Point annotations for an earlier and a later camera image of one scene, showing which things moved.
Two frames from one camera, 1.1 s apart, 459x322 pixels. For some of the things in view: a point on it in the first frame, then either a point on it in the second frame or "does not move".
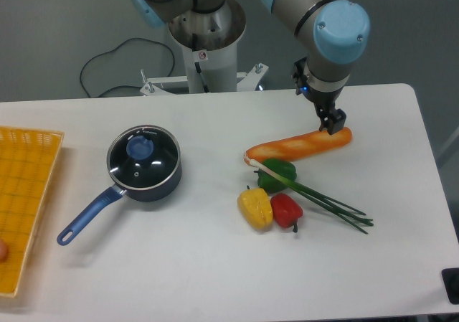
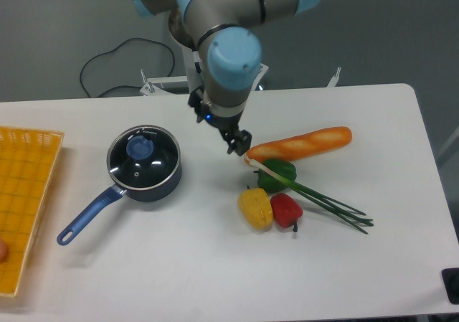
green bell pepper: [271, 183] does not move
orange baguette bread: [291, 148] does not move
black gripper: [324, 100] to [239, 140]
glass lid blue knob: [140, 147] does not move
